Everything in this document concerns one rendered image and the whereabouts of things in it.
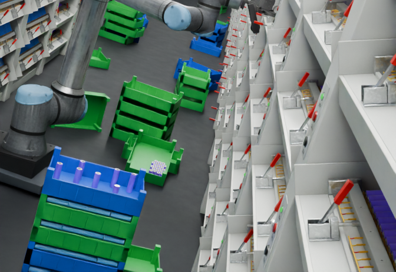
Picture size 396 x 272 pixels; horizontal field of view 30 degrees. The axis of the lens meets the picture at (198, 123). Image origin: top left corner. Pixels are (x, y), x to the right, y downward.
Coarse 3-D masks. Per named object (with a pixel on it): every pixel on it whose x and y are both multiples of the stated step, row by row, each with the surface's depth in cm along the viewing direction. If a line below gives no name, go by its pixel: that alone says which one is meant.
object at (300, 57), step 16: (304, 48) 179; (288, 64) 180; (304, 64) 180; (272, 96) 188; (272, 112) 184; (272, 128) 185; (256, 144) 191; (272, 144) 186; (240, 208) 191; (224, 256) 195
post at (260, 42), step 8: (264, 32) 319; (256, 40) 320; (264, 40) 320; (256, 48) 321; (248, 64) 323; (248, 72) 324; (248, 80) 325; (240, 88) 326; (248, 88) 326; (232, 112) 329; (232, 120) 330; (232, 128) 331; (216, 160) 337; (216, 168) 337; (208, 184) 344; (200, 208) 346
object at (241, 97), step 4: (236, 92) 326; (240, 92) 326; (244, 92) 326; (248, 92) 326; (236, 96) 327; (240, 96) 327; (244, 96) 326; (248, 96) 308; (236, 100) 327; (240, 100) 327; (244, 100) 327; (236, 104) 324; (240, 104) 324; (244, 104) 323; (236, 108) 318; (240, 108) 309; (244, 108) 309; (236, 112) 312; (240, 112) 309; (236, 116) 305; (240, 116) 305; (236, 120) 299; (240, 120) 299; (236, 124) 285; (236, 128) 284; (236, 132) 268
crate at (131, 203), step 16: (64, 160) 237; (48, 176) 217; (64, 176) 234; (112, 176) 239; (128, 176) 240; (144, 176) 239; (48, 192) 219; (64, 192) 219; (80, 192) 219; (96, 192) 220; (112, 192) 220; (144, 192) 221; (112, 208) 222; (128, 208) 222
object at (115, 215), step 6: (48, 198) 220; (54, 198) 220; (60, 198) 222; (60, 204) 221; (66, 204) 221; (72, 204) 221; (78, 204) 222; (84, 204) 223; (84, 210) 222; (90, 210) 222; (96, 210) 222; (102, 210) 223; (108, 210) 225; (108, 216) 223; (114, 216) 223; (120, 216) 223; (126, 216) 224
